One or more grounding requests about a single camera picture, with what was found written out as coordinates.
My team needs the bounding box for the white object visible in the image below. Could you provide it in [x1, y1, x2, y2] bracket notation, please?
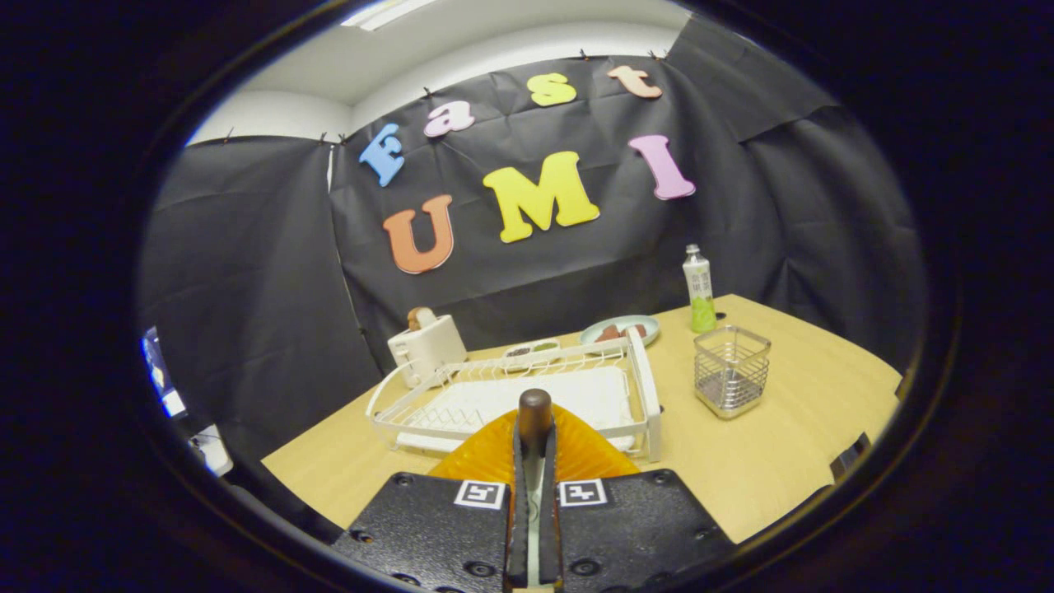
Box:
[189, 424, 236, 477]

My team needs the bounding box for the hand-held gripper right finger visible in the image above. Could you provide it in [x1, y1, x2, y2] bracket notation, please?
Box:
[539, 408, 734, 593]

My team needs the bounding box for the wooden handled spoon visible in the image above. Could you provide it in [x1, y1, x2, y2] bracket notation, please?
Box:
[517, 389, 554, 590]

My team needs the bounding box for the white wire dish rack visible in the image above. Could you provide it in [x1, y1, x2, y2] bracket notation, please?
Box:
[366, 327, 664, 462]

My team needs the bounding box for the pale green plate with food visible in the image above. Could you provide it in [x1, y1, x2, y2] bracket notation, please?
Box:
[579, 315, 661, 351]

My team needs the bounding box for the bright blue screen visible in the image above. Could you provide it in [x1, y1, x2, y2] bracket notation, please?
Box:
[142, 327, 186, 417]

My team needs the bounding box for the green drink bottle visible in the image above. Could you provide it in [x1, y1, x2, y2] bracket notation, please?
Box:
[683, 244, 717, 334]

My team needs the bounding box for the black table clamp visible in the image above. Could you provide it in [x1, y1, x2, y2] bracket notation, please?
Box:
[830, 432, 872, 483]

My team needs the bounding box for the metal wire basket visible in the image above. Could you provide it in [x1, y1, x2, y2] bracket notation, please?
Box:
[693, 325, 772, 419]

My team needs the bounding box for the ceiling light panel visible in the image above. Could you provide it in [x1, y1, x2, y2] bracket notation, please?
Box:
[342, 0, 437, 32]

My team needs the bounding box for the white toaster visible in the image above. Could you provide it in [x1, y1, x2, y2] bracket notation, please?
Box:
[387, 315, 468, 388]

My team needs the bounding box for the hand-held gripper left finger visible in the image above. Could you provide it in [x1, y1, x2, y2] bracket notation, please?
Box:
[333, 404, 532, 593]

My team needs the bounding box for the black backdrop cloth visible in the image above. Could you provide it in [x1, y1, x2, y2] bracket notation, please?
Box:
[136, 16, 927, 495]

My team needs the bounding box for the white divided sauce dish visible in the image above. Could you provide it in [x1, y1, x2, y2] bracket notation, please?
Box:
[502, 339, 562, 363]

